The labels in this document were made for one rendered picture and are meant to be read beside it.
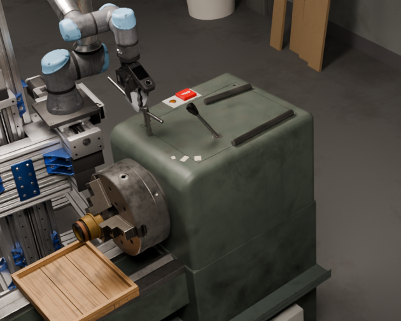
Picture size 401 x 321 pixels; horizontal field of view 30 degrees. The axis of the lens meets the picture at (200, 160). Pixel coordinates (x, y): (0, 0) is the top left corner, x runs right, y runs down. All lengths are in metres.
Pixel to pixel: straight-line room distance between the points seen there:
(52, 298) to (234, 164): 0.76
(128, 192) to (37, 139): 0.76
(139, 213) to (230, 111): 0.55
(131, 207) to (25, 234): 1.05
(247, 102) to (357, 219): 1.61
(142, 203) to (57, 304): 0.45
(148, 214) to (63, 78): 0.79
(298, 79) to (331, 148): 0.98
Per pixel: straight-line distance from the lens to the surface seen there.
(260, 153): 2.54
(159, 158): 2.49
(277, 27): 6.01
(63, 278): 2.65
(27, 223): 3.40
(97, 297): 2.54
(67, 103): 3.01
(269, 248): 2.81
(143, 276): 2.63
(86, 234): 2.48
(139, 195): 2.42
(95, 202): 2.51
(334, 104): 5.25
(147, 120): 2.56
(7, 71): 3.10
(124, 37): 2.44
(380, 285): 3.80
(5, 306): 2.67
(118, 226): 2.46
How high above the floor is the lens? 2.60
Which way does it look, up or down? 33 degrees down
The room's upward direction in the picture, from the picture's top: 6 degrees counter-clockwise
